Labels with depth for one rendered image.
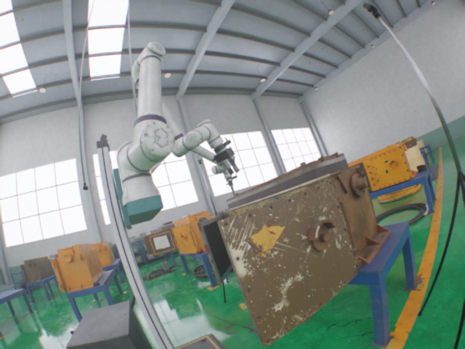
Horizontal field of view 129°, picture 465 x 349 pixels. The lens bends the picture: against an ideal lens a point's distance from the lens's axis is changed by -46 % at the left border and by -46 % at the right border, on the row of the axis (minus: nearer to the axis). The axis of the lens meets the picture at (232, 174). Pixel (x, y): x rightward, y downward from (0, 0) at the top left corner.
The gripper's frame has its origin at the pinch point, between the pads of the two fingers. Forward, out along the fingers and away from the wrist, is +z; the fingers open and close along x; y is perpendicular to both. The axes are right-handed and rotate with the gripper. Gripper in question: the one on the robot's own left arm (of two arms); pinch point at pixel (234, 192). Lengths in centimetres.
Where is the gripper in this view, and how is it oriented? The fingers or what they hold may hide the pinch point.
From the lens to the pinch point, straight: 218.4
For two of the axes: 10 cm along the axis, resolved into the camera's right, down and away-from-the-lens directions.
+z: 3.1, 9.4, -1.6
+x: -0.4, -1.5, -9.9
